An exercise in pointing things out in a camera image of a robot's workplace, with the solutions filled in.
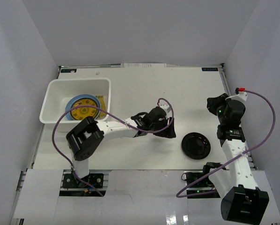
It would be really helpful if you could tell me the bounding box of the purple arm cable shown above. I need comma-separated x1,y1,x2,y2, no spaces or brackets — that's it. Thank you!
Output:
176,90,277,199
52,97,175,197

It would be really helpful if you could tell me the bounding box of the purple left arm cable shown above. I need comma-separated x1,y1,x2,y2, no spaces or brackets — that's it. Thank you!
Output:
52,97,175,197

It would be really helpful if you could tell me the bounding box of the dark blue left label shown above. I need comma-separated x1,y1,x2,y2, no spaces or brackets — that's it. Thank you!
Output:
60,68,77,73

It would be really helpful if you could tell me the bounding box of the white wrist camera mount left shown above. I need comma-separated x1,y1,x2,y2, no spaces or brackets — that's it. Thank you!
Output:
158,104,172,117

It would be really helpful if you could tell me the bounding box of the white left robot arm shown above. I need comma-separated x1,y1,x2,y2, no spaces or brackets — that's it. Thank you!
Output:
66,104,176,187

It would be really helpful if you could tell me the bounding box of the dark blue corner label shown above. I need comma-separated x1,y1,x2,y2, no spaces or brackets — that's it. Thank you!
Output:
201,67,218,72

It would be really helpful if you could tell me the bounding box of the white plastic bin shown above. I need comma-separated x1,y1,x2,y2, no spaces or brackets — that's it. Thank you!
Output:
39,78,111,124

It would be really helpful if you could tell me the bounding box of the large blue plate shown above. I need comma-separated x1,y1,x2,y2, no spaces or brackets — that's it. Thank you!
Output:
65,94,100,120

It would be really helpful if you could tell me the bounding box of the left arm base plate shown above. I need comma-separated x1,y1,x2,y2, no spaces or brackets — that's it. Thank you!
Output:
59,173,106,197

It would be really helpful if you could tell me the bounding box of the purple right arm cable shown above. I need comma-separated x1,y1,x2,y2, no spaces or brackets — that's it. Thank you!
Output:
176,90,277,199

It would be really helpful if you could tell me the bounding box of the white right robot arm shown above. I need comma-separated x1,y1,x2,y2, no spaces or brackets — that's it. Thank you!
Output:
201,89,269,225

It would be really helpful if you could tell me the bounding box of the black plate right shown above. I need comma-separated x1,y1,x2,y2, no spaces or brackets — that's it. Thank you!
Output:
181,132,211,160

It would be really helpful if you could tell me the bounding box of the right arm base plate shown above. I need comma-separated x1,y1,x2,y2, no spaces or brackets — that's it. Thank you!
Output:
181,171,220,199

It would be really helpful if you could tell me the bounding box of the long woven bamboo tray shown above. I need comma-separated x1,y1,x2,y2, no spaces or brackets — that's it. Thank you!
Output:
96,96,107,120

